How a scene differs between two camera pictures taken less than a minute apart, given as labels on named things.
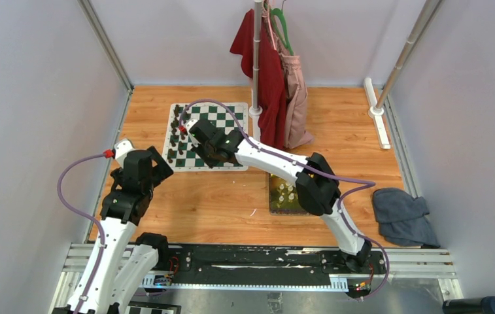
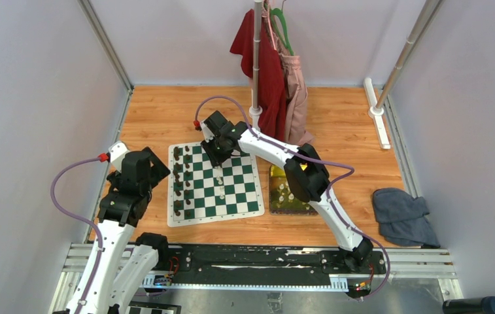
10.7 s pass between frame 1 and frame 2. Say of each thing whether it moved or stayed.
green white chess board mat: moved
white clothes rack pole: stayed
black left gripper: stayed
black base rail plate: stayed
